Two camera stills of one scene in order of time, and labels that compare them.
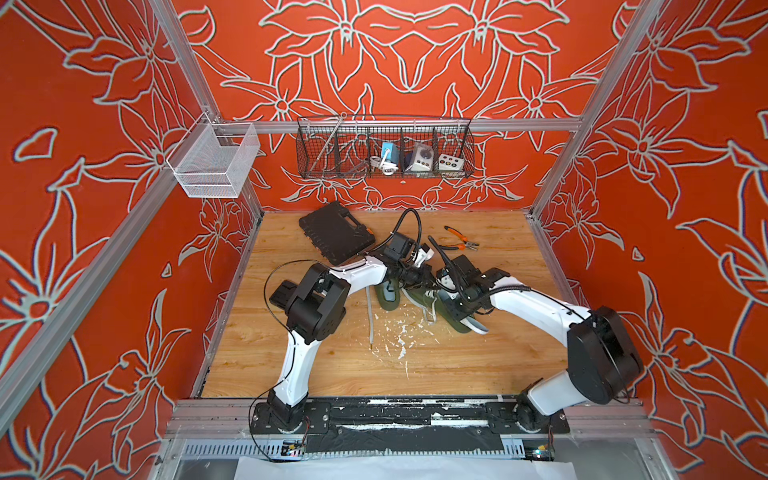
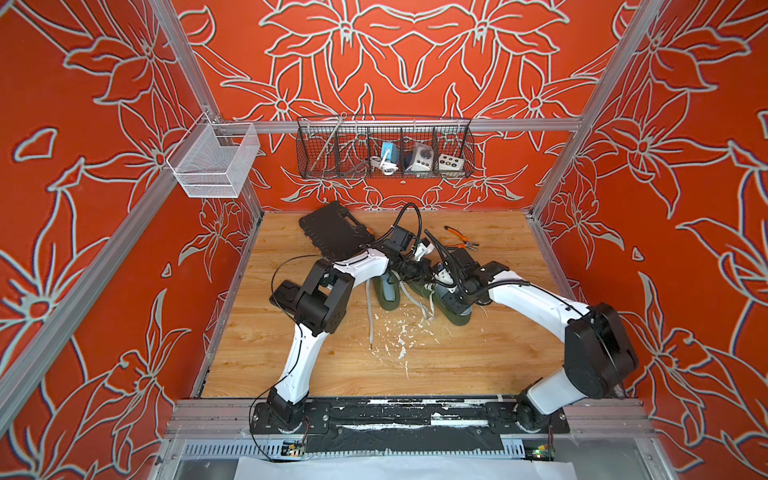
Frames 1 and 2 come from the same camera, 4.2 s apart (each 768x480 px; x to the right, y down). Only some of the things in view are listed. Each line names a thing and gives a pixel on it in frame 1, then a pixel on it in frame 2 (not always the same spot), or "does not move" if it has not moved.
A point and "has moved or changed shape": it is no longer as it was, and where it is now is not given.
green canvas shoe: [388, 294] does not move
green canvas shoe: [434, 301] has moved or changed shape
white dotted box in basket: [448, 162] does not move
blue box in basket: [393, 153] does not move
